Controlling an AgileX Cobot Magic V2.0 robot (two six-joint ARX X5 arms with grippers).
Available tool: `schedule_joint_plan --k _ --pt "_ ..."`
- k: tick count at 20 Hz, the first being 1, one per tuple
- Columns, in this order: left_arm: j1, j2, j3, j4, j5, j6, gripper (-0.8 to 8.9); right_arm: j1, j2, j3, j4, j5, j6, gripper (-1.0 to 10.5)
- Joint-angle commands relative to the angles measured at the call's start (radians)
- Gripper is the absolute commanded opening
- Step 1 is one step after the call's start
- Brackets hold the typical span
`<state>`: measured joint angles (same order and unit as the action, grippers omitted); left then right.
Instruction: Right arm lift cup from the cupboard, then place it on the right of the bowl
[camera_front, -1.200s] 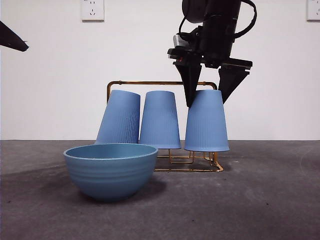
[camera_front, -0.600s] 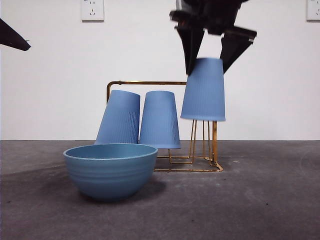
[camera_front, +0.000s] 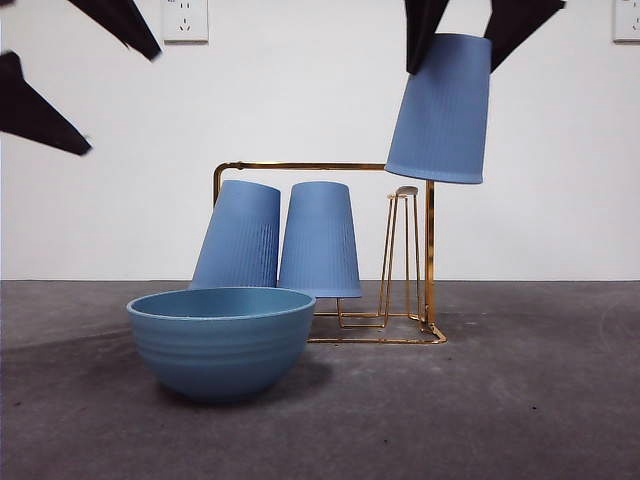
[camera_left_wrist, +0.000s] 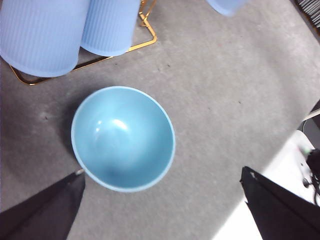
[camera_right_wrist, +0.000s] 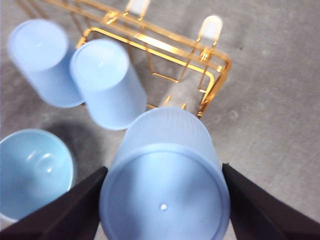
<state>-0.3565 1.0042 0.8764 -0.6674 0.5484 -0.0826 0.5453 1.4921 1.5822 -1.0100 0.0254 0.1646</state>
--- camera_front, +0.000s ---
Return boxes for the blue ribbed cup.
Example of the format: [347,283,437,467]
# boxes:
[384,32,494,186]
[188,178,281,291]
[276,181,362,300]

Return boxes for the gold wire cup rack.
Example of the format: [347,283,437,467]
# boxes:
[211,159,450,346]

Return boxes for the white wall socket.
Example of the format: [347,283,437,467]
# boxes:
[162,0,210,44]
[612,0,640,43]

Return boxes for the blue ceramic bowl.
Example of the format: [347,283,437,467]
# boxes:
[125,286,318,405]

